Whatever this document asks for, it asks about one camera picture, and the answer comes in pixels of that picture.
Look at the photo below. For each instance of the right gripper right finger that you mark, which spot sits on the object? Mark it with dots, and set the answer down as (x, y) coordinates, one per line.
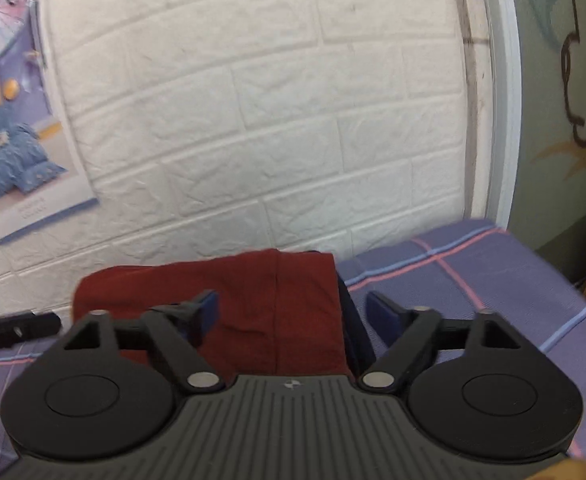
(409, 336)

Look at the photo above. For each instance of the cartoon wall decoration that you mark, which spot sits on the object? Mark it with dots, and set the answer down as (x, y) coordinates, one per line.
(548, 213)

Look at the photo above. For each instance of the purple plaid bed sheet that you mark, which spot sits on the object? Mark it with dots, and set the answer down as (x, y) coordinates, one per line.
(504, 399)

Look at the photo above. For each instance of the folded dark navy pants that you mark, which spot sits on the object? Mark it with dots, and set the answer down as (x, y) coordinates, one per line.
(357, 343)

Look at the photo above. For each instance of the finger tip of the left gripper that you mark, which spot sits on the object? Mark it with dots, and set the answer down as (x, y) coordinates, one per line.
(27, 326)

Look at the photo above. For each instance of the white door frame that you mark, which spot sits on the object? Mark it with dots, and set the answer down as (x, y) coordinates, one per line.
(494, 98)

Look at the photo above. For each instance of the red pants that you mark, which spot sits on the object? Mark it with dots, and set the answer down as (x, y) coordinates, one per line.
(278, 312)

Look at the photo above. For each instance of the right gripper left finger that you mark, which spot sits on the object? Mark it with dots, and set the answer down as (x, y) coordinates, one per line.
(175, 332)

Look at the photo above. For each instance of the bedding poster on wall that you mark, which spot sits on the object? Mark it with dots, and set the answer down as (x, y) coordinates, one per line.
(41, 177)

